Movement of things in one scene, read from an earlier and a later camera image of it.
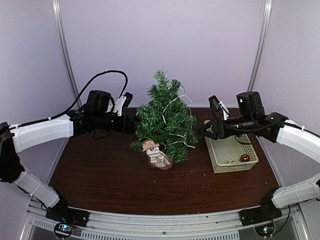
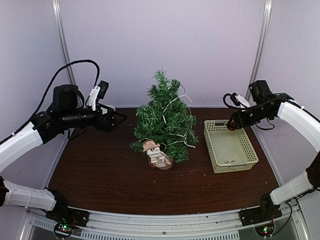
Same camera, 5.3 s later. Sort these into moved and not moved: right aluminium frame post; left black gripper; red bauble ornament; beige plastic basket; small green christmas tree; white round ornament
Moved: red bauble ornament; left black gripper
Not moved: beige plastic basket; white round ornament; small green christmas tree; right aluminium frame post
